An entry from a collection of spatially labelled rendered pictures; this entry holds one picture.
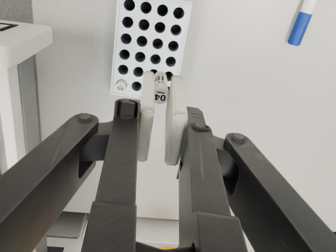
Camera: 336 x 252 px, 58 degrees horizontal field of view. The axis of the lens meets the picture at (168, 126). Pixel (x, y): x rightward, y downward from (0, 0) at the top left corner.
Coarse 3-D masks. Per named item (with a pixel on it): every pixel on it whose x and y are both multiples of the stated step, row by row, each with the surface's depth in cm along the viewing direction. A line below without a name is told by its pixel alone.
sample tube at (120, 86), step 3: (120, 81) 38; (123, 81) 41; (117, 84) 37; (120, 84) 37; (123, 84) 37; (117, 87) 37; (120, 87) 37; (123, 87) 37; (117, 90) 37; (120, 90) 37; (123, 90) 37
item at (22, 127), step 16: (32, 64) 32; (0, 80) 28; (16, 80) 29; (32, 80) 33; (0, 96) 28; (16, 96) 30; (32, 96) 33; (0, 112) 29; (16, 112) 30; (32, 112) 34; (0, 128) 36; (16, 128) 31; (32, 128) 34; (0, 144) 37; (16, 144) 31; (32, 144) 35; (0, 160) 38; (16, 160) 32
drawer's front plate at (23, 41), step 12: (0, 24) 30; (24, 24) 32; (36, 24) 32; (0, 36) 26; (12, 36) 26; (24, 36) 27; (36, 36) 28; (48, 36) 32; (0, 48) 23; (12, 48) 24; (24, 48) 26; (36, 48) 29; (0, 60) 24; (12, 60) 24
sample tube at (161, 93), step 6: (156, 72) 25; (162, 72) 25; (156, 78) 23; (162, 78) 23; (156, 84) 22; (162, 84) 22; (156, 90) 21; (162, 90) 21; (156, 96) 21; (162, 96) 21; (156, 102) 21; (162, 102) 21
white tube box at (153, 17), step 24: (120, 0) 34; (144, 0) 34; (168, 0) 34; (120, 24) 35; (144, 24) 38; (168, 24) 35; (120, 48) 37; (144, 48) 37; (168, 48) 37; (120, 72) 38; (168, 72) 41
